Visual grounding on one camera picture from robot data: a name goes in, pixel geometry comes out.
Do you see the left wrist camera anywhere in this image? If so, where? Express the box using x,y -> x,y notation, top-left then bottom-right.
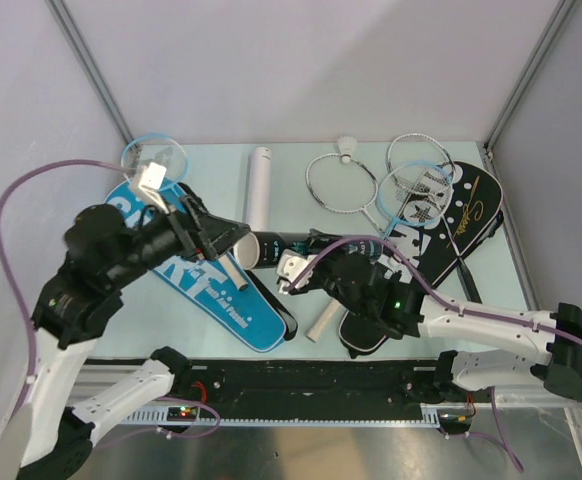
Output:
129,162 -> 169,214

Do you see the black racket cover front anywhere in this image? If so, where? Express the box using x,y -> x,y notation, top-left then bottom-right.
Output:
338,224 -> 452,358

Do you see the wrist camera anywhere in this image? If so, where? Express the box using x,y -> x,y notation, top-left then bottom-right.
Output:
129,162 -> 169,214
276,250 -> 314,295

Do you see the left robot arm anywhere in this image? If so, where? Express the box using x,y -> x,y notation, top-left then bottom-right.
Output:
0,194 -> 250,479

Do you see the light blue racket left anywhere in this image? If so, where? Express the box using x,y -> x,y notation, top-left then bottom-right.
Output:
120,133 -> 247,291

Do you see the shuttlecock at back right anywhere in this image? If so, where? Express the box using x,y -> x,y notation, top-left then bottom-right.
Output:
337,135 -> 358,164

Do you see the white racket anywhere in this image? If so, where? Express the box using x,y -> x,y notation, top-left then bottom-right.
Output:
385,133 -> 482,303
305,153 -> 381,233

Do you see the left aluminium frame post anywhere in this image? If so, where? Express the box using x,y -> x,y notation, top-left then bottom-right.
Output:
45,0 -> 134,144

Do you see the aluminium frame post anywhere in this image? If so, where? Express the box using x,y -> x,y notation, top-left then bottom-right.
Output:
45,0 -> 134,144
483,0 -> 581,152

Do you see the black racket cover gold script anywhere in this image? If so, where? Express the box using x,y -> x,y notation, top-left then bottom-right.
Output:
445,160 -> 503,259

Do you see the right aluminium frame post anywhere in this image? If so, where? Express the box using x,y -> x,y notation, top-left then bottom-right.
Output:
483,0 -> 581,152

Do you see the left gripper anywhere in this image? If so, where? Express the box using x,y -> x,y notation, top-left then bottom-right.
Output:
106,194 -> 250,290

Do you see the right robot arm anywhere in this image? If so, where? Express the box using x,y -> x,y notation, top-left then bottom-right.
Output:
285,235 -> 582,402

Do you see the black shuttlecock tube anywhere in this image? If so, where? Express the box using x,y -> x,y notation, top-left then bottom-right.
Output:
234,230 -> 397,271

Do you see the white racket right rear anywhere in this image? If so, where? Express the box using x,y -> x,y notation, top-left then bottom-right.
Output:
385,133 -> 482,303

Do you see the light blue racket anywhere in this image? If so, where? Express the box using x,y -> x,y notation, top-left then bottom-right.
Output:
304,159 -> 455,344
120,133 -> 247,291

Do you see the white racket centre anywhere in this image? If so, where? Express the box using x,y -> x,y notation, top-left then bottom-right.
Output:
305,153 -> 381,233

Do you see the light blue racket right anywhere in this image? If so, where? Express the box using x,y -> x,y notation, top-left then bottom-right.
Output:
304,159 -> 455,344

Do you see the white shuttlecock tube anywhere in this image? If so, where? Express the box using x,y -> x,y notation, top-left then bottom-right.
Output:
245,146 -> 272,231

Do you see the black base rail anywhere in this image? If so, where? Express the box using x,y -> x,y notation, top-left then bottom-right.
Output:
70,357 -> 495,426

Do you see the light green table mat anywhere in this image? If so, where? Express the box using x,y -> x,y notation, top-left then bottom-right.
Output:
92,143 -> 527,360

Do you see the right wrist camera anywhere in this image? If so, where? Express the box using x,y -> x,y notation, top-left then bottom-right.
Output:
276,250 -> 314,295

